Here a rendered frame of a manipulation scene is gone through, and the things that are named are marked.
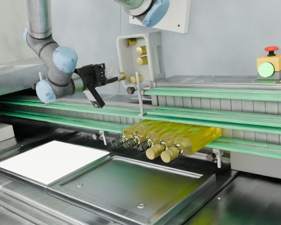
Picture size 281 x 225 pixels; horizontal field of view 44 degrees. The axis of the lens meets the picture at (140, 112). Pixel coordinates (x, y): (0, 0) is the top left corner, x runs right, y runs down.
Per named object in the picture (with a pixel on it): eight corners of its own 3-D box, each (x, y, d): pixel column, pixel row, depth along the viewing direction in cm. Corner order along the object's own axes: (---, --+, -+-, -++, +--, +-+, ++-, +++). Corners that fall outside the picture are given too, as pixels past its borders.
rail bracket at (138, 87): (151, 110, 136) (130, 119, 127) (146, 68, 132) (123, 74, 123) (157, 110, 134) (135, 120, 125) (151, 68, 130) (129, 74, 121)
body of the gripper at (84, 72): (106, 62, 128) (81, 68, 120) (110, 85, 130) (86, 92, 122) (92, 63, 133) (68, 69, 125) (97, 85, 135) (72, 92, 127)
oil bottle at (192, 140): (208, 134, 122) (172, 156, 107) (206, 118, 120) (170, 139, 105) (222, 135, 118) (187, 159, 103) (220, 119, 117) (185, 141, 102)
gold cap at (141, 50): (142, 45, 145) (135, 47, 142) (148, 45, 142) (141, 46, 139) (143, 53, 146) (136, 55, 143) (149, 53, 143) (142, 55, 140)
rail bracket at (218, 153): (225, 157, 120) (205, 172, 111) (224, 139, 118) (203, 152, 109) (236, 159, 118) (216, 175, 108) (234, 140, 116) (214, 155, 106)
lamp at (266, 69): (260, 76, 109) (256, 78, 107) (260, 61, 108) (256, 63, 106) (274, 76, 106) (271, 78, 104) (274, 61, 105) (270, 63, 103)
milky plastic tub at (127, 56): (135, 84, 156) (122, 88, 149) (129, 34, 150) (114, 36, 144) (166, 85, 144) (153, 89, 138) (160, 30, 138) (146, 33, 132)
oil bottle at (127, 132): (157, 127, 137) (119, 146, 122) (154, 114, 136) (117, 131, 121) (168, 128, 133) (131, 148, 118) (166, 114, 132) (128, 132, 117)
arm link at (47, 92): (51, 90, 108) (44, 109, 113) (78, 83, 116) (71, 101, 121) (37, 74, 111) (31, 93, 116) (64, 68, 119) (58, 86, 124)
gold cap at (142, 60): (142, 56, 146) (135, 57, 143) (149, 55, 144) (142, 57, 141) (143, 64, 147) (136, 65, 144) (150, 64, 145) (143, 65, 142)
